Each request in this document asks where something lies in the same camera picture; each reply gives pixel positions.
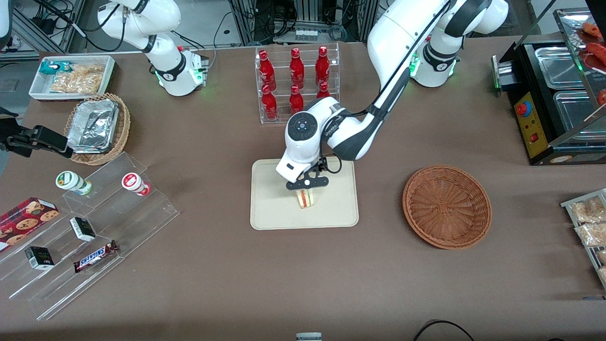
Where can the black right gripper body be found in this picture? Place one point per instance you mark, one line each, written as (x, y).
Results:
(20, 139)

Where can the triangle sandwich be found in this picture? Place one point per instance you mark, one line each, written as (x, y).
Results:
(307, 199)

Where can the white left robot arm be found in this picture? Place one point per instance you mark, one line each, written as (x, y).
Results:
(393, 28)

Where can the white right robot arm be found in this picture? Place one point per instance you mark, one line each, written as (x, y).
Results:
(156, 19)

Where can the beige plastic tray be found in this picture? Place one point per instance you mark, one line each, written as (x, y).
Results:
(274, 203)

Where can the aluminium foil tray stack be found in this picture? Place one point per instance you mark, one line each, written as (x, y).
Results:
(92, 125)

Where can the light wicker basket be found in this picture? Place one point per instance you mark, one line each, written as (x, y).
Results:
(120, 128)

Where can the brown wicker basket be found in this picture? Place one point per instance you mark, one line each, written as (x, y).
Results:
(447, 208)

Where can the green lid yogurt cup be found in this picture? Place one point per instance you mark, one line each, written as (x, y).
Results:
(71, 181)

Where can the white rectangular bin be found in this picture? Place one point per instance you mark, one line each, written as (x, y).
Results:
(38, 92)

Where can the clear bag of crackers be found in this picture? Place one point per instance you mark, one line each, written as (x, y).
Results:
(78, 79)
(592, 234)
(587, 209)
(602, 274)
(601, 256)

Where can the clear acrylic bottle rack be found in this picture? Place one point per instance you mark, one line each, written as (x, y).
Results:
(284, 118)

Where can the teal snack packet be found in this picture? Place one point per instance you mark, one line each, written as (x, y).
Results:
(52, 67)

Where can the red soda bottle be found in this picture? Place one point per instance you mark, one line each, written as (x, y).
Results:
(322, 67)
(267, 72)
(323, 91)
(296, 102)
(269, 103)
(297, 70)

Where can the red tartan cookie box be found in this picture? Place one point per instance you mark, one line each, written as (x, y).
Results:
(28, 220)

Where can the red lid yogurt cup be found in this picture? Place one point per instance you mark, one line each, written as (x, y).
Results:
(133, 182)

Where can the small black cosmetics box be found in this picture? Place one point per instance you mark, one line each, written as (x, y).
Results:
(39, 258)
(83, 228)

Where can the clear acrylic stepped shelf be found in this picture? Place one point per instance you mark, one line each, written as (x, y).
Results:
(142, 222)

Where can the Snickers chocolate bar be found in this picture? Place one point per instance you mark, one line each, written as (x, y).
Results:
(94, 256)

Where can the white power strip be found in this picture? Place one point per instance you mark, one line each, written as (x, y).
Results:
(306, 34)

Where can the small grey device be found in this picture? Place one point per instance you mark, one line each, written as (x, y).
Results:
(308, 336)

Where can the red emergency stop button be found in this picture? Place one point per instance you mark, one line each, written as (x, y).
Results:
(523, 109)

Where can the black food warmer appliance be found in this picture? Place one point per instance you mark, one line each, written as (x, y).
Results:
(525, 71)

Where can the grey snack rack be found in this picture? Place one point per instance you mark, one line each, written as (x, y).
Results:
(568, 204)

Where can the steel food pan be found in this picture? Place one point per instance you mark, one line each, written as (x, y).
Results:
(575, 116)
(558, 66)

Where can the red food item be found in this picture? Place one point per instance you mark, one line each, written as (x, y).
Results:
(597, 51)
(594, 29)

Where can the aluminium frame structure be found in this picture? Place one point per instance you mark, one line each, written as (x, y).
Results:
(42, 33)

